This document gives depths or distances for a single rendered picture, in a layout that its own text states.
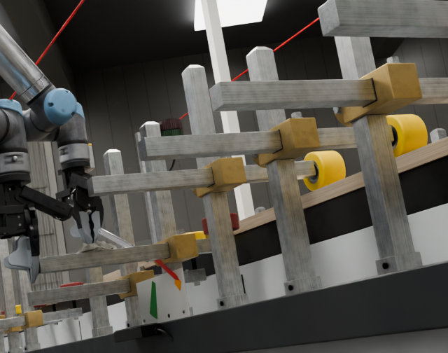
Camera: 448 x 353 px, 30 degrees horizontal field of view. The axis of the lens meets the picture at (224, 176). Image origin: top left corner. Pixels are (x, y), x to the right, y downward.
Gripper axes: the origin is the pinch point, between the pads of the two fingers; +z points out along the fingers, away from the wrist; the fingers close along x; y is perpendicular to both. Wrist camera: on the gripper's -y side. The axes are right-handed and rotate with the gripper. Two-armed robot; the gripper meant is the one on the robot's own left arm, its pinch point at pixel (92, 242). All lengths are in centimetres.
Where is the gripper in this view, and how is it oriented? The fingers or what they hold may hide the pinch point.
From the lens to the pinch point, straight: 206.1
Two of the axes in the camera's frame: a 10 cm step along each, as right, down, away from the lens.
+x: -6.7, -0.1, -7.4
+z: 1.7, 9.7, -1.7
